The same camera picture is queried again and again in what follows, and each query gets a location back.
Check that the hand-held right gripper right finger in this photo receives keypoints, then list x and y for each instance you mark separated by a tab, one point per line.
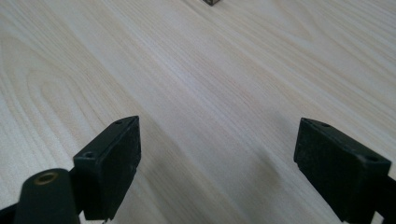
339	174

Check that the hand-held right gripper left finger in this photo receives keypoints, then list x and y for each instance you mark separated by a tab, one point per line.
107	174

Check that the small dark block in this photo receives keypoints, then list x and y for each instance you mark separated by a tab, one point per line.
211	2

